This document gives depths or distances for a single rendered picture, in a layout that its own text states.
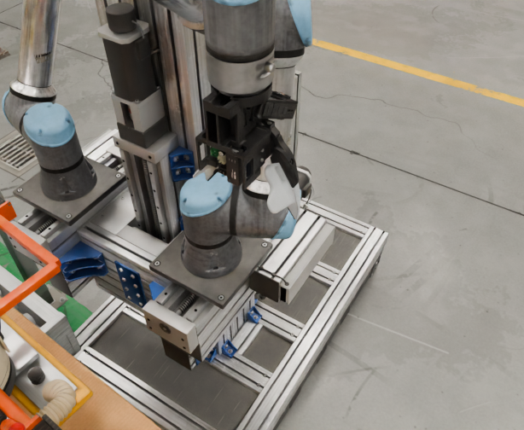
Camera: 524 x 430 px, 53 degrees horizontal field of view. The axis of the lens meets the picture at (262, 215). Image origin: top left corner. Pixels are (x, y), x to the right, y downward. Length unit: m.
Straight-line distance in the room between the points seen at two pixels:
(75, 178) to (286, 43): 0.75
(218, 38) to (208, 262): 0.76
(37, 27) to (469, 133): 2.79
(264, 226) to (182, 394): 1.05
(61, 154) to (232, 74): 0.94
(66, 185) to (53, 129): 0.18
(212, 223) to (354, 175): 2.06
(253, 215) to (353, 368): 1.33
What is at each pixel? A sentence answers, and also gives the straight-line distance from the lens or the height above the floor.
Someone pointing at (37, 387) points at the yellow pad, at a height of 1.08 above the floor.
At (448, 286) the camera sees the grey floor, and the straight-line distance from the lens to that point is 2.70.
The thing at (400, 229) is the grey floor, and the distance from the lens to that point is 2.88.
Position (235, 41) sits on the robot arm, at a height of 1.79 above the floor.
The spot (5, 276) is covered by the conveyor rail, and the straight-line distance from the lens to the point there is 2.03.
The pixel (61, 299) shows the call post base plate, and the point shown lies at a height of 0.02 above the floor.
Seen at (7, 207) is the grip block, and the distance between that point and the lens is 1.33.
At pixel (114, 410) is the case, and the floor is 0.94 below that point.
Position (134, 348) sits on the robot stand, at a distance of 2.18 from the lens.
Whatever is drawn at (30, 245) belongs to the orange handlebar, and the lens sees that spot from 1.23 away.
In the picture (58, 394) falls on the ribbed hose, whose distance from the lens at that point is 1.08.
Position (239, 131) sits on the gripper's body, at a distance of 0.62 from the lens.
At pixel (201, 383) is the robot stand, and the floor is 0.21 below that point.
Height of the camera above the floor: 2.05
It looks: 46 degrees down
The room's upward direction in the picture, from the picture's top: straight up
